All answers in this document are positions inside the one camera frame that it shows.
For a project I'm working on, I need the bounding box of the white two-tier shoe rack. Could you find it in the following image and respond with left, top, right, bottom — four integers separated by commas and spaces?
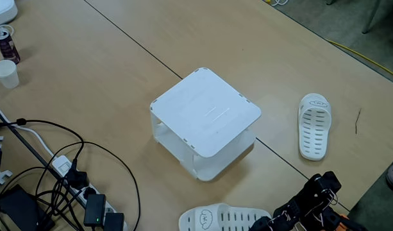
149, 67, 262, 182

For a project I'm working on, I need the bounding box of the yellow cable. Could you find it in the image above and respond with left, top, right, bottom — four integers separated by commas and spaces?
326, 38, 393, 81

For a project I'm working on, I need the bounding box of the white slipper cloud print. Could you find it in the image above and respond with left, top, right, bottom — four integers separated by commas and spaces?
297, 92, 333, 162

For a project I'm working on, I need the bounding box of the black plug-in adapter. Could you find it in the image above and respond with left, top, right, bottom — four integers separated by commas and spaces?
103, 212, 125, 231

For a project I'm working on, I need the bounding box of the white paper cup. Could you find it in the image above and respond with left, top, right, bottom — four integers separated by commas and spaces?
0, 59, 21, 90

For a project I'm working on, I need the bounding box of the black wall plug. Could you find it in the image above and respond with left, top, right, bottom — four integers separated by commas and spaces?
66, 158, 90, 190

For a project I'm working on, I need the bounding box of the black power brick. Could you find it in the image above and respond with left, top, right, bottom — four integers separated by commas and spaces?
0, 184, 56, 231

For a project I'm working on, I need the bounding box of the black adapter green light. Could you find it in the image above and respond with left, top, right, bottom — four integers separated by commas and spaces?
83, 193, 106, 228

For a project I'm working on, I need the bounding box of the white power strip cable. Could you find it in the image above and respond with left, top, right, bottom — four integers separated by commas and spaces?
0, 104, 54, 158

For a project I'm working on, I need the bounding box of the purple drink can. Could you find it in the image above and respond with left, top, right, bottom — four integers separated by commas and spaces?
0, 28, 21, 65

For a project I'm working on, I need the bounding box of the white flat box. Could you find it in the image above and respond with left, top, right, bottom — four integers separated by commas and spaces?
0, 0, 19, 30

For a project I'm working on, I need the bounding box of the grey chair leg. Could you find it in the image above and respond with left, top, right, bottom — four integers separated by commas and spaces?
362, 0, 383, 35

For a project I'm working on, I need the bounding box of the white slipper poodle print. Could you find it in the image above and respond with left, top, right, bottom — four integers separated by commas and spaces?
178, 202, 272, 231

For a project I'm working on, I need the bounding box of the white power strip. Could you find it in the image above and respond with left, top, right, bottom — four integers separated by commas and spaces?
51, 155, 129, 231

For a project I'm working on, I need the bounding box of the black looping cable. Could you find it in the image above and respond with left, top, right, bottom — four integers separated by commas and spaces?
35, 140, 142, 231

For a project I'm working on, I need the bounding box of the black tangled cable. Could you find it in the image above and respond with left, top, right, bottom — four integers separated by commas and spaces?
34, 166, 88, 231

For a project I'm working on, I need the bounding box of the black cable ferrite bead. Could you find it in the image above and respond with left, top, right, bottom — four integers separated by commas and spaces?
0, 117, 85, 167

